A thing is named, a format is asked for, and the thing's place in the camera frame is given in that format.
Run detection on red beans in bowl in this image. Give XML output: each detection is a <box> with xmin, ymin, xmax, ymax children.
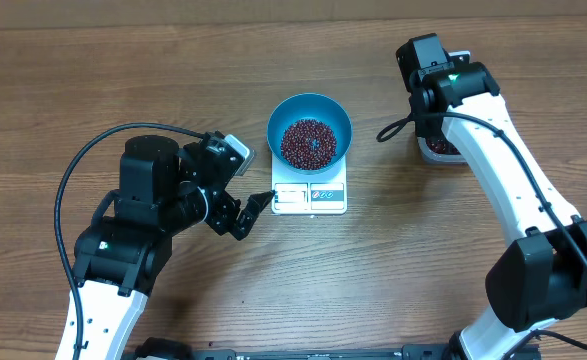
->
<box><xmin>280</xmin><ymin>119</ymin><xmax>337</xmax><ymax>170</ymax></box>

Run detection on clear plastic container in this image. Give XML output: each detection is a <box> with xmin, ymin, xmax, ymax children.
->
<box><xmin>417</xmin><ymin>137</ymin><xmax>466</xmax><ymax>165</ymax></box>

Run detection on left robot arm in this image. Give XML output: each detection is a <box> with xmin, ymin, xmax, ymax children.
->
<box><xmin>56</xmin><ymin>132</ymin><xmax>275</xmax><ymax>359</ymax></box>

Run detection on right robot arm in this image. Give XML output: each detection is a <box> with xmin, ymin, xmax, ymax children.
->
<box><xmin>394</xmin><ymin>34</ymin><xmax>587</xmax><ymax>359</ymax></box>

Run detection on white digital kitchen scale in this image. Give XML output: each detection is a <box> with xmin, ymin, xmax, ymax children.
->
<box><xmin>271</xmin><ymin>155</ymin><xmax>348</xmax><ymax>217</ymax></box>

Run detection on teal blue bowl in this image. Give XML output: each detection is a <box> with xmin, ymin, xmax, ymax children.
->
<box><xmin>266</xmin><ymin>93</ymin><xmax>353</xmax><ymax>174</ymax></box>

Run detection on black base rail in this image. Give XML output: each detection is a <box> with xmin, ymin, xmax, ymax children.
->
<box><xmin>121</xmin><ymin>337</ymin><xmax>466</xmax><ymax>360</ymax></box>

